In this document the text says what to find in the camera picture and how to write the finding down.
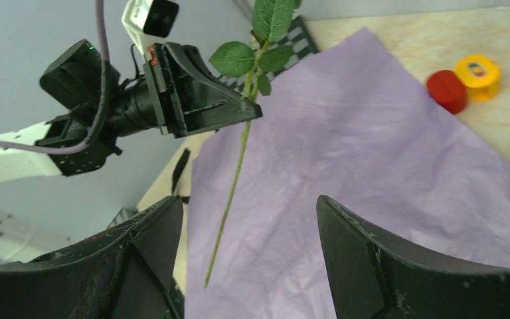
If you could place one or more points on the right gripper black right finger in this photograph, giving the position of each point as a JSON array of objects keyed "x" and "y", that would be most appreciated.
[{"x": 374, "y": 273}]

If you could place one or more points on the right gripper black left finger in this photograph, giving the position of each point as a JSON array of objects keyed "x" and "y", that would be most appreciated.
[{"x": 125, "y": 271}]

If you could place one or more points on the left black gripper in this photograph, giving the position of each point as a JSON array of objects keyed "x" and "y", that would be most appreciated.
[{"x": 179, "y": 96}]

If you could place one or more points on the pink and purple wrapping paper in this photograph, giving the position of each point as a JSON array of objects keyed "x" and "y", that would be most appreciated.
[{"x": 352, "y": 124}]

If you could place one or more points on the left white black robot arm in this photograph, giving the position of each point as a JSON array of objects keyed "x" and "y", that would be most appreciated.
[{"x": 79, "y": 141}]

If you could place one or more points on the black and white checkerboard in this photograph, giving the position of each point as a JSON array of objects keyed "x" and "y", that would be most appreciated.
[{"x": 297, "y": 36}]

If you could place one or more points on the red toy block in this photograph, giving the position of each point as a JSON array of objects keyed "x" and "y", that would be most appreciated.
[{"x": 448, "y": 91}]

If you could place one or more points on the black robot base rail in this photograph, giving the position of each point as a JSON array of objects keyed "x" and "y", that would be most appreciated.
[{"x": 124, "y": 214}]

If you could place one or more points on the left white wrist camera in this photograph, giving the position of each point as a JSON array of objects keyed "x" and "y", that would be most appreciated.
[{"x": 149, "y": 21}]

